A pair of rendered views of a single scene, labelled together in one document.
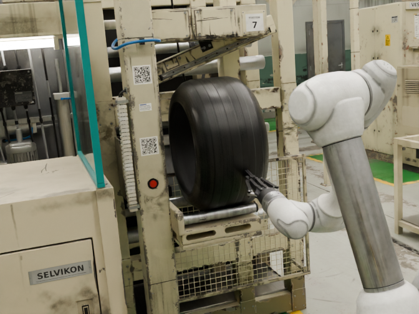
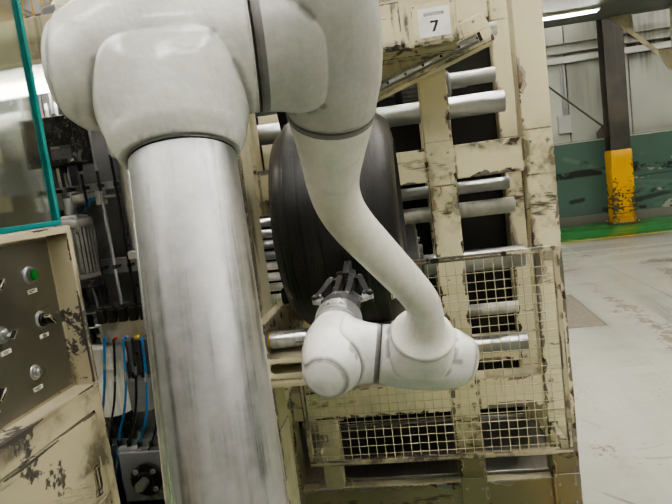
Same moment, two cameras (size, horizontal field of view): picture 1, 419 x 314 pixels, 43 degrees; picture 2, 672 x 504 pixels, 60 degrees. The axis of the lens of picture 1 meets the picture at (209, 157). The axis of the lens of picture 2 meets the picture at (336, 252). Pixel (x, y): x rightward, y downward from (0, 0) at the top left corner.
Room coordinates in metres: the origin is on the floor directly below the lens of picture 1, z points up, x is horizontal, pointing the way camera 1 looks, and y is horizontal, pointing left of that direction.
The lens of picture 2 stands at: (0.88, -0.70, 1.29)
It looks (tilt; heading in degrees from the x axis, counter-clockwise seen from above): 7 degrees down; 26
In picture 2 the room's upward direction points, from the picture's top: 7 degrees counter-clockwise
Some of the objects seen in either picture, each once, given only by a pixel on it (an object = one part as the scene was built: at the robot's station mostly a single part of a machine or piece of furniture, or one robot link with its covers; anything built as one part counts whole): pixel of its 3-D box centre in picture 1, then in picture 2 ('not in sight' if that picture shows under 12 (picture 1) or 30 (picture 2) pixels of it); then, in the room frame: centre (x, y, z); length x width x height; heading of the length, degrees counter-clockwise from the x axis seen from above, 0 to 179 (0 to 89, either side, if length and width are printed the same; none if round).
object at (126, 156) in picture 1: (128, 154); not in sight; (2.15, 0.33, 1.19); 0.05 x 0.04 x 0.48; 18
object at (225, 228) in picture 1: (219, 228); (334, 359); (2.17, -0.02, 0.83); 0.36 x 0.09 x 0.06; 108
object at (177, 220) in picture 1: (169, 212); (276, 326); (2.25, 0.19, 0.90); 0.40 x 0.03 x 0.10; 18
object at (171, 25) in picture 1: (199, 25); (356, 41); (2.62, 0.00, 1.71); 0.61 x 0.25 x 0.15; 108
